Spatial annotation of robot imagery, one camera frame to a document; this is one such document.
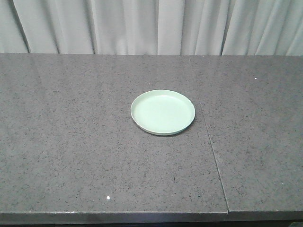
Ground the light green round plate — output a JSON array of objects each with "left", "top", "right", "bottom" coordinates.
[{"left": 130, "top": 90, "right": 196, "bottom": 136}]

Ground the white pleated curtain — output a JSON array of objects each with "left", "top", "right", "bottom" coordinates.
[{"left": 0, "top": 0, "right": 303, "bottom": 56}]

